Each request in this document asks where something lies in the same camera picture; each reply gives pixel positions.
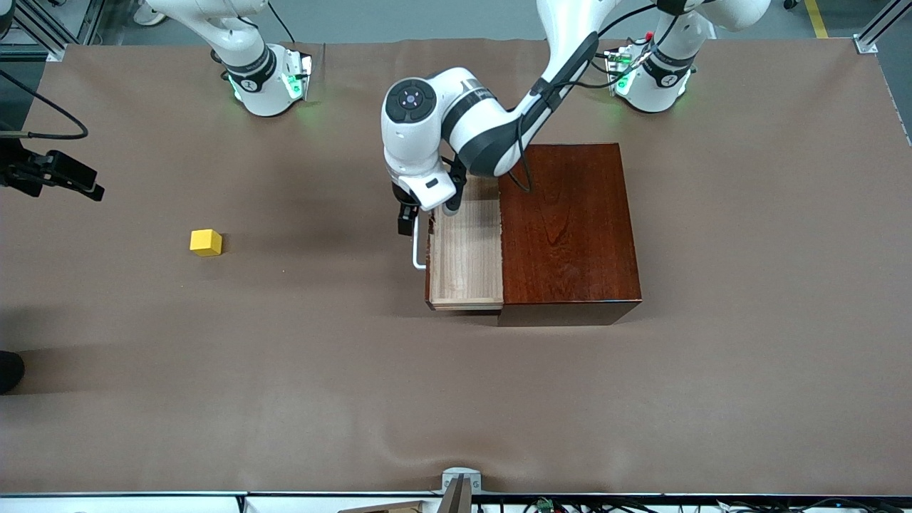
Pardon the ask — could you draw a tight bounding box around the wooden drawer with dark front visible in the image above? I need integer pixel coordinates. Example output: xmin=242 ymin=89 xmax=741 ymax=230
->
xmin=425 ymin=171 xmax=504 ymax=312

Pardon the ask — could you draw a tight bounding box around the dark brown wooden cabinet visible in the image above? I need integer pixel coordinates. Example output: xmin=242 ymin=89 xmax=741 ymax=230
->
xmin=497 ymin=142 xmax=643 ymax=328

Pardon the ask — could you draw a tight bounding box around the brown table cover sheet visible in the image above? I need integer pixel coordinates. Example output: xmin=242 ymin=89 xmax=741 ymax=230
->
xmin=0 ymin=37 xmax=912 ymax=496

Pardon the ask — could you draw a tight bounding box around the black rounded object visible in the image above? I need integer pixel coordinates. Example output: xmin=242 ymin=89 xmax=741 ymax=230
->
xmin=0 ymin=351 xmax=26 ymax=394

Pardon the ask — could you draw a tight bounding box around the brown flat board piece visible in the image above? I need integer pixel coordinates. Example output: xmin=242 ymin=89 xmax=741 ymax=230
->
xmin=335 ymin=500 xmax=428 ymax=513

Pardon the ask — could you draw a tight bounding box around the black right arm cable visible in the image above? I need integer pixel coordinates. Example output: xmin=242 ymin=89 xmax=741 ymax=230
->
xmin=0 ymin=68 xmax=90 ymax=141

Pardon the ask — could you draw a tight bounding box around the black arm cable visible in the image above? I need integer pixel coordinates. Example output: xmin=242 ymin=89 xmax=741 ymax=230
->
xmin=514 ymin=0 xmax=688 ymax=195
xmin=0 ymin=68 xmax=90 ymax=141

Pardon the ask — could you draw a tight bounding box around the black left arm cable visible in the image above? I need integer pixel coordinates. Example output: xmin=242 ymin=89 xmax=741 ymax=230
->
xmin=514 ymin=0 xmax=688 ymax=195

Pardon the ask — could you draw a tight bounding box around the aluminium frame profile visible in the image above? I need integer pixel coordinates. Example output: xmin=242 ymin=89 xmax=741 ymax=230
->
xmin=855 ymin=0 xmax=912 ymax=54
xmin=0 ymin=0 xmax=108 ymax=61

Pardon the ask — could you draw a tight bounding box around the grey metal bracket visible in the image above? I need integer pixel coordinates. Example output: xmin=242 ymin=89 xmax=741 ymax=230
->
xmin=436 ymin=467 xmax=482 ymax=513

